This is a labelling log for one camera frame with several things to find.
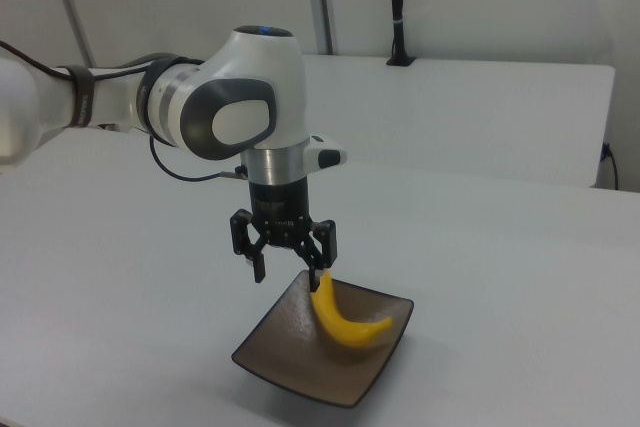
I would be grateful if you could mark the black pole with clamp base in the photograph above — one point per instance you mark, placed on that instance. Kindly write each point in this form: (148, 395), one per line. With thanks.
(398, 7)

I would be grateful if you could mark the square brown ceramic plate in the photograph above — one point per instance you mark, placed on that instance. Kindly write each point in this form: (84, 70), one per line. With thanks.
(290, 347)

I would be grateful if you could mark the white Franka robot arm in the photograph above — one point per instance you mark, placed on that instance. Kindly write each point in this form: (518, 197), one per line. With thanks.
(250, 77)

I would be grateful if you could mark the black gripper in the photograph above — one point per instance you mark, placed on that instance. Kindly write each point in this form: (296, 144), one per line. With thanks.
(279, 207)

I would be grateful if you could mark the yellow banana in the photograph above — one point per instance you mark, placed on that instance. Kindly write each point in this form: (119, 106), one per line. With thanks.
(345, 329)

